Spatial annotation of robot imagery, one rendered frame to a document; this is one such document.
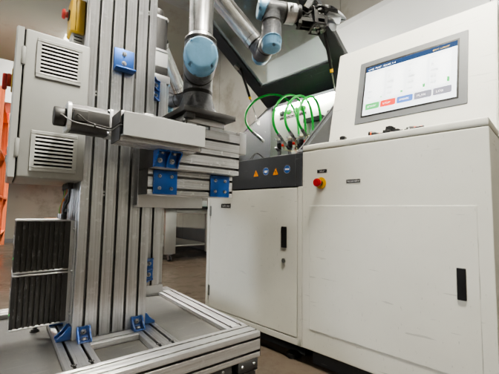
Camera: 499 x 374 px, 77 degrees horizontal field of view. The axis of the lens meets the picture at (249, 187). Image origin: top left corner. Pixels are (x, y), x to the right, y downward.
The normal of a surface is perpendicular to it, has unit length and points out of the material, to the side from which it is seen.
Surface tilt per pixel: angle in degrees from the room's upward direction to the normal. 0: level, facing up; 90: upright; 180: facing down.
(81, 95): 90
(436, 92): 76
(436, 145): 90
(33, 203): 90
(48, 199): 90
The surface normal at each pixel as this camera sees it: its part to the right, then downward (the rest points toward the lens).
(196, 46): 0.21, 0.06
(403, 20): -0.79, -0.06
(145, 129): 0.61, -0.05
